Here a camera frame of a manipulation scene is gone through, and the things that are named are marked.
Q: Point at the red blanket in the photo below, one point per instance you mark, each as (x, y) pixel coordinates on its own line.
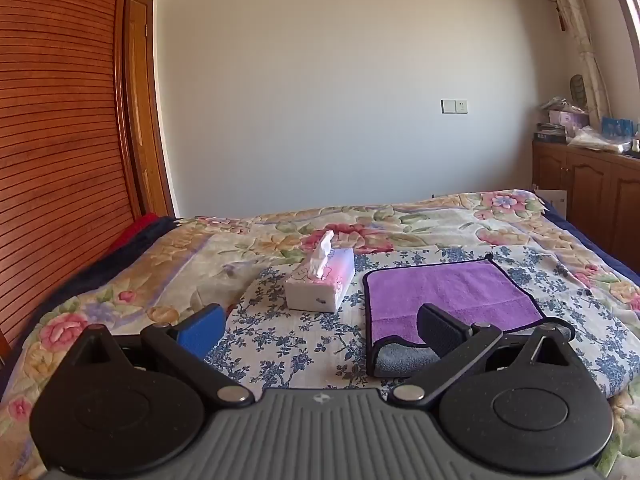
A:
(135, 232)

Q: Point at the wooden cabinet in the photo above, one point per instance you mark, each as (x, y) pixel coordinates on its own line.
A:
(590, 180)

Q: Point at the purple towel with grey underside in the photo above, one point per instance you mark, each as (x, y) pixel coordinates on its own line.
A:
(450, 290)

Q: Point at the wooden room door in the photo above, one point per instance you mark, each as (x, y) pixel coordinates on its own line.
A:
(145, 110)

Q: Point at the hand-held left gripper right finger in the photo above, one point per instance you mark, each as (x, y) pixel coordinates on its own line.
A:
(440, 332)

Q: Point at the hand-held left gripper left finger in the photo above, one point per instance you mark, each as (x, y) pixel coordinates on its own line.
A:
(202, 332)

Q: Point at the white wall switch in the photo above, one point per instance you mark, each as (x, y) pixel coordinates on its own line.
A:
(454, 106)

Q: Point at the slatted wooden wardrobe door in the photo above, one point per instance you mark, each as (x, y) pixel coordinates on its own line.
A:
(55, 135)

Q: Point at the blue printed box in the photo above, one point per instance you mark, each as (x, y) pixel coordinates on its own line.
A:
(617, 129)

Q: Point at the clear plastic bag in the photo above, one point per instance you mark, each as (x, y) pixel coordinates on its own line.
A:
(592, 139)

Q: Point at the blue floral white cloth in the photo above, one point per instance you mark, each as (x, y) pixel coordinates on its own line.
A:
(300, 345)

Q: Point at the white pink tissue box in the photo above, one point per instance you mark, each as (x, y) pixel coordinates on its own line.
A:
(325, 280)

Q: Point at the white cardboard box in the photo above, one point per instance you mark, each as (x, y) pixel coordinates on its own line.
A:
(556, 199)

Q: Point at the dark flat box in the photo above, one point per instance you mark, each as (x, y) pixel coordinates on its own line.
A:
(550, 132)

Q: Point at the purple box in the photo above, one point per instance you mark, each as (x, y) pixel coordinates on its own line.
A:
(570, 119)

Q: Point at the dark oval fan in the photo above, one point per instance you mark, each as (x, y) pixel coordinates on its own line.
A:
(577, 89)

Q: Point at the wooden window frame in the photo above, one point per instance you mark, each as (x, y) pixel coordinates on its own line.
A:
(625, 0)

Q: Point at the pastel floral bed quilt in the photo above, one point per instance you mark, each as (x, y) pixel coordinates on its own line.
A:
(240, 245)

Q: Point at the navy blue bed sheet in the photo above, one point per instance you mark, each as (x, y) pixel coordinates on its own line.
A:
(595, 232)

